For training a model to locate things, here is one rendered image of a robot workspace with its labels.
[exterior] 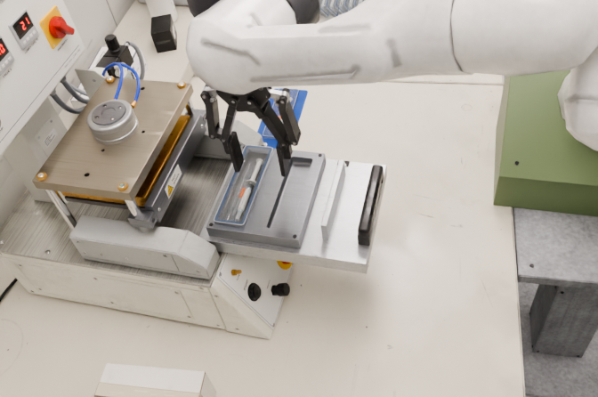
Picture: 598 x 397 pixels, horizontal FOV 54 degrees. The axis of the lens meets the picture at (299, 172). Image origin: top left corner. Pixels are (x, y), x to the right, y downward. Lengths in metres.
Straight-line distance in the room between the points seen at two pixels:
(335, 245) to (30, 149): 0.57
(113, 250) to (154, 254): 0.08
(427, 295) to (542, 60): 0.72
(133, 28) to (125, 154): 0.97
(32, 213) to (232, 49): 0.74
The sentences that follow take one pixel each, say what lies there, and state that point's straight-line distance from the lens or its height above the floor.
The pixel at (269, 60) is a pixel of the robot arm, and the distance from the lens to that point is 0.61.
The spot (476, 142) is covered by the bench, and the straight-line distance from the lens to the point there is 1.45.
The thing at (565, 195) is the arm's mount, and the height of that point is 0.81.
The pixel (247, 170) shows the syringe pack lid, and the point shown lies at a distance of 1.07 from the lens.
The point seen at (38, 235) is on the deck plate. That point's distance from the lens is 1.23.
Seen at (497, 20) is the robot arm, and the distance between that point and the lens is 0.53.
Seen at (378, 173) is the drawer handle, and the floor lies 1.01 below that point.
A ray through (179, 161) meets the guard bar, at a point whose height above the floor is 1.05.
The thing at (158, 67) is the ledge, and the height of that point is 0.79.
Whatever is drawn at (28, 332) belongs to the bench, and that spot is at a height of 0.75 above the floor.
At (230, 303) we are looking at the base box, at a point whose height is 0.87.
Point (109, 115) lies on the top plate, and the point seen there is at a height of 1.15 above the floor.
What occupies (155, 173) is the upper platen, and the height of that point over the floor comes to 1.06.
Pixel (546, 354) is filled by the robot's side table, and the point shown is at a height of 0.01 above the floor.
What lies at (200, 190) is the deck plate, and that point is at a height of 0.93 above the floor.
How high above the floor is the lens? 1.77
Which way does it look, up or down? 47 degrees down
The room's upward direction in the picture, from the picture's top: 10 degrees counter-clockwise
